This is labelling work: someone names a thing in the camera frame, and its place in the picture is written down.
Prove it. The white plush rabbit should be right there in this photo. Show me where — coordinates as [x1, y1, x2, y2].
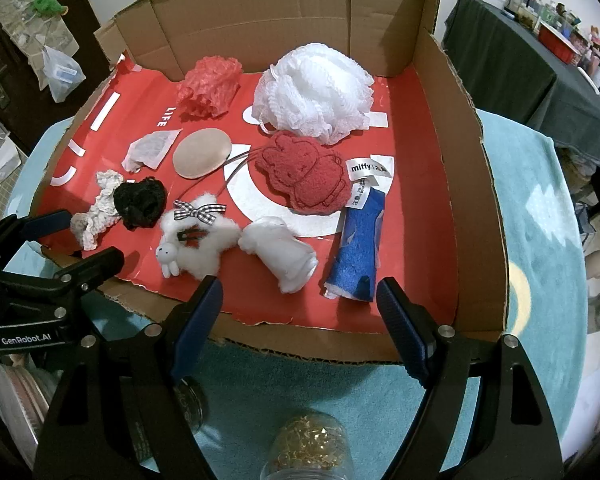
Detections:
[155, 210, 241, 281]

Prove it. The large glass jar metal lid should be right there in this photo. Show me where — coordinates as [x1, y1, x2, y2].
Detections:
[0, 360, 208, 466]

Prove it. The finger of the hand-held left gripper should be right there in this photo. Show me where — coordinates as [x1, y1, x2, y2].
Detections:
[0, 210, 72, 262]
[0, 246, 126, 312]

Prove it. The cardboard box red lining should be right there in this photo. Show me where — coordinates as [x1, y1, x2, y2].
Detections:
[27, 0, 511, 366]

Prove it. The clear plastic bag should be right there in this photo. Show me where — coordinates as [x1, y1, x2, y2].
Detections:
[41, 45, 87, 104]

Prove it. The cream crochet scrunchie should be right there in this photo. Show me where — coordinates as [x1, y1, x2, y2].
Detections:
[70, 170, 126, 252]

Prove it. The white cloth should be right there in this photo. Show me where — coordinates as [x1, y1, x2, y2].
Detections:
[237, 216, 320, 295]

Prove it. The blue cloth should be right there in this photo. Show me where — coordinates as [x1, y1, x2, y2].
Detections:
[322, 187, 385, 303]

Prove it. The dark brown door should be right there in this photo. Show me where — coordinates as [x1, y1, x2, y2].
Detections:
[0, 0, 111, 156]

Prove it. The white mesh bath pouf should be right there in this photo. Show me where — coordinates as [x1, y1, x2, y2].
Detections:
[252, 42, 376, 145]

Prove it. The red plush rabbit towel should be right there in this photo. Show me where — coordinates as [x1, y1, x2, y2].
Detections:
[221, 131, 396, 217]

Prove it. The beige round powder puff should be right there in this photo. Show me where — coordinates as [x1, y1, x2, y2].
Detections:
[172, 128, 233, 180]

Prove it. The table with dark cloth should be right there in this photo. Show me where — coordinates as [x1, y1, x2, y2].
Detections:
[442, 0, 600, 181]

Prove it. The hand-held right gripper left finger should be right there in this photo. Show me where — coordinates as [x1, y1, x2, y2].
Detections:
[32, 274, 225, 480]

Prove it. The red tub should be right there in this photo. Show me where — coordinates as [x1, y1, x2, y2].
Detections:
[537, 22, 581, 63]

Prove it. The green plush frog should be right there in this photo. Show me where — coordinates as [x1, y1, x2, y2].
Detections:
[32, 0, 68, 17]

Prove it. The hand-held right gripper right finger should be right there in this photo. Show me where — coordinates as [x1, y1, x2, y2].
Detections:
[376, 276, 565, 480]

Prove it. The row of bottles and cosmetics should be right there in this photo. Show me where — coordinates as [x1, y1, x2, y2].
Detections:
[442, 0, 600, 101]

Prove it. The small jar of gold beads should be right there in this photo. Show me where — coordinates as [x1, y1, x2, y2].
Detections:
[259, 410, 356, 480]

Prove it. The beige hanging organizer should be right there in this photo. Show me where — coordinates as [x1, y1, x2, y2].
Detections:
[0, 0, 81, 81]

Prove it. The black scrunchie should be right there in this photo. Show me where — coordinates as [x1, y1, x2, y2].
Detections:
[112, 176, 167, 231]

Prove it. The black white checked bow clip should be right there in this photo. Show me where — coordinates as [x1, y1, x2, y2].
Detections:
[172, 200, 228, 243]

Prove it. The white wrapper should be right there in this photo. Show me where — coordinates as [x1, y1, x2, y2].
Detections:
[121, 129, 183, 173]

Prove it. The coral mesh bath pouf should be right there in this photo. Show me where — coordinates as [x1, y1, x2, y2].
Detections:
[176, 55, 244, 122]

